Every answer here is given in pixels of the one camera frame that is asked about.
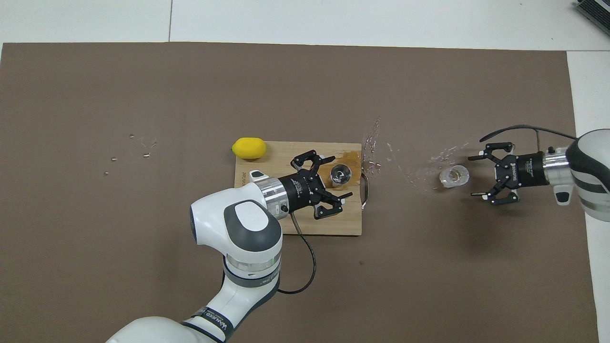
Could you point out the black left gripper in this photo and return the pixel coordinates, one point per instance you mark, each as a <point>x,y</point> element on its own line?
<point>300,190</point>

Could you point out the bamboo cutting board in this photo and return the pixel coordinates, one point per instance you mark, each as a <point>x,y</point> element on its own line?
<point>257,162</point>

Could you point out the brown table mat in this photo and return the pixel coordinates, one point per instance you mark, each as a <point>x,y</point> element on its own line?
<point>143,95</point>

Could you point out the yellow lemon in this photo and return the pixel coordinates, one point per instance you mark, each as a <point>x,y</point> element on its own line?
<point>249,148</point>

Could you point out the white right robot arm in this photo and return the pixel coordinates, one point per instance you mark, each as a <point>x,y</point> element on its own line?
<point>591,166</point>

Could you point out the small clear glass cup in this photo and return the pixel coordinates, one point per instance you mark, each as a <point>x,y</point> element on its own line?
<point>454,176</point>

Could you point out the steel double jigger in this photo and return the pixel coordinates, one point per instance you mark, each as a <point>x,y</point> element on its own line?
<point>341,175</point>

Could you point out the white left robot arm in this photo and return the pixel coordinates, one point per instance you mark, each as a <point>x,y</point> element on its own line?
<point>238,224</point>

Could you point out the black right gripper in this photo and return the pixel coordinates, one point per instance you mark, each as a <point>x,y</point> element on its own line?
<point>522,169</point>

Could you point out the dark grey ribbed device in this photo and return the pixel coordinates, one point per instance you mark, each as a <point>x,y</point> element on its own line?
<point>595,12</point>

